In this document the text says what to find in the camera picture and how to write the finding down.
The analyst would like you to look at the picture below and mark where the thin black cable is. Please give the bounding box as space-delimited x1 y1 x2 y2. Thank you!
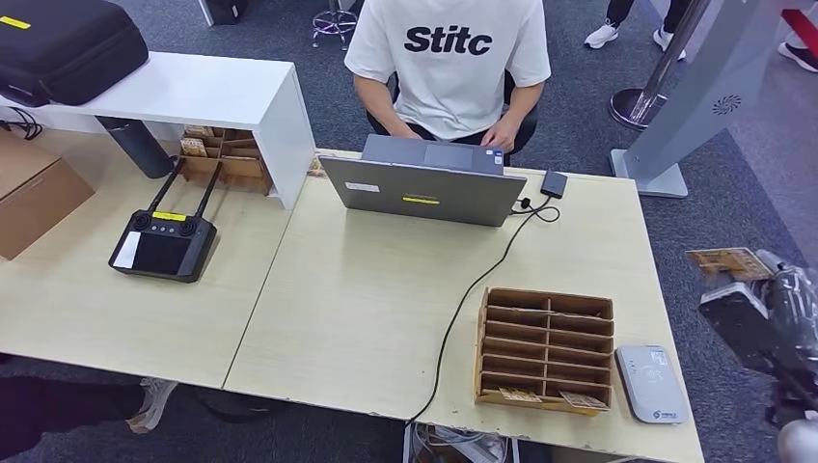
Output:
0 107 44 143

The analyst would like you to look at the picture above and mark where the white cable bundle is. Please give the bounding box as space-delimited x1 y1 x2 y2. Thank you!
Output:
412 423 509 463

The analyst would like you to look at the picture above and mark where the person's left hand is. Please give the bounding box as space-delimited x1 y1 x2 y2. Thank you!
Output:
480 118 520 154

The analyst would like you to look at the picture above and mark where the black power adapter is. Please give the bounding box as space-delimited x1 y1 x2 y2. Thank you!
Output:
540 170 569 200

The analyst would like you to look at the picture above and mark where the person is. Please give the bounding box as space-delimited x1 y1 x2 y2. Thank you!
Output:
777 25 818 73
343 0 552 154
585 0 692 62
0 376 178 463

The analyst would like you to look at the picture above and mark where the grey laptop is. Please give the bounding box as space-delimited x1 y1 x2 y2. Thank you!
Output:
319 134 529 229

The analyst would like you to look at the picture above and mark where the brown patterned ID card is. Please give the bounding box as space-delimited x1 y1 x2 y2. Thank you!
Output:
687 247 776 283

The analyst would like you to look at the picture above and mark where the cardboard card organizer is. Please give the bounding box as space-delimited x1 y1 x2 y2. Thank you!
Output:
177 125 275 196
474 287 616 418

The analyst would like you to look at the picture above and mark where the grey kiosk stand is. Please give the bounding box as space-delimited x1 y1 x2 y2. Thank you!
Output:
609 0 794 200

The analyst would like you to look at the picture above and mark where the chrome stool base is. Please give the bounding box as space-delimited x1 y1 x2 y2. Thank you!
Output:
312 0 359 51

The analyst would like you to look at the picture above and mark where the white card reader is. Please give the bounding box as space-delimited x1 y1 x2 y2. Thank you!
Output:
614 344 692 425

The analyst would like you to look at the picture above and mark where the black bin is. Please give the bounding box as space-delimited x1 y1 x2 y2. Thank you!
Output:
203 0 249 25

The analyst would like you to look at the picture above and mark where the dark grey bottle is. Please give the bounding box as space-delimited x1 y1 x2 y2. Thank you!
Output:
95 117 176 180

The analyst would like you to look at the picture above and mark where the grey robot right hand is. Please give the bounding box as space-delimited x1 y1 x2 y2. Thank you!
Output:
758 250 818 379

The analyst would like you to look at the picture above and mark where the chrome stanchion pole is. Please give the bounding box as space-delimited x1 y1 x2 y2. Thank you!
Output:
608 0 712 132

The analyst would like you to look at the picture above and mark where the black carrying case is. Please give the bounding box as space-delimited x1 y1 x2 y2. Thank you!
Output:
0 0 150 109

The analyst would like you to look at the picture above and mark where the black remote controller with screen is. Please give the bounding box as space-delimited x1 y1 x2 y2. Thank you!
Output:
108 157 219 285

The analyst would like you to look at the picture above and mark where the white desk shelf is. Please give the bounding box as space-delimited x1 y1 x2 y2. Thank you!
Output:
0 50 317 211

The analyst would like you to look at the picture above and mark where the black power cable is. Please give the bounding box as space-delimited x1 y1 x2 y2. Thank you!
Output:
404 196 562 428

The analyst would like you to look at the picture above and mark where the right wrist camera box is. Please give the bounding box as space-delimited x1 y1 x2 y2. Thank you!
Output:
697 281 786 378

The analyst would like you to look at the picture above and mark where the brown cardboard box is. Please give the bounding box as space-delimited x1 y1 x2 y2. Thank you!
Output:
0 130 95 262

